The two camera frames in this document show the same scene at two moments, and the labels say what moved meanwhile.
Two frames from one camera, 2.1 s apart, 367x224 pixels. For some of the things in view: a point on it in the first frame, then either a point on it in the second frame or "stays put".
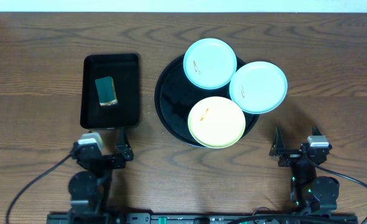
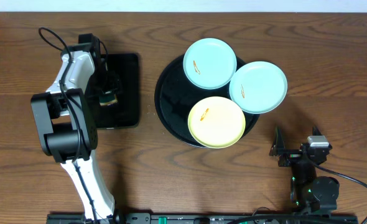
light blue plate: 258,87 stays put
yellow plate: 216,122 stays put
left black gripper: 107,157 → 109,94
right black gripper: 295,154 stays put
